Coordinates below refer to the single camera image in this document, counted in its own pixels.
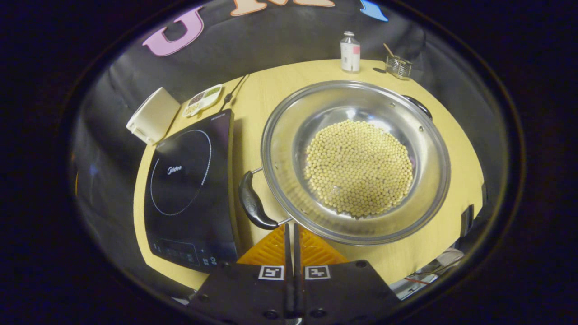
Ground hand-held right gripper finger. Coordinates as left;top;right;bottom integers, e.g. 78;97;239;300
187;223;295;325
294;223;402;325

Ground black induction cooktop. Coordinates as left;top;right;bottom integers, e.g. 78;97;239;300
144;108;242;274

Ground stainless steel pot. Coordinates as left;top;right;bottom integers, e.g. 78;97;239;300
238;80;451;246

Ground pile of yellow soybeans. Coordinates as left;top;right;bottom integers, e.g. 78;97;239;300
303;119;414;219

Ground small black table clamp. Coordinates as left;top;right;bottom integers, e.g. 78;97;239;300
460;204;475;238

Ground white divided seasoning tray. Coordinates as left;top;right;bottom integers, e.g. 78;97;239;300
182;84;224;118

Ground white toaster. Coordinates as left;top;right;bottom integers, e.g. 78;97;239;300
126;87;181;145

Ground clear bottle with pink label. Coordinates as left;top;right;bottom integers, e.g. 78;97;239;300
340;31;361;74

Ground black power cable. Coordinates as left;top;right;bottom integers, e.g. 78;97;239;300
219;74;250;113

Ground metal wire holder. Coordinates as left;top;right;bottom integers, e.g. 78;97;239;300
385;54;413;81

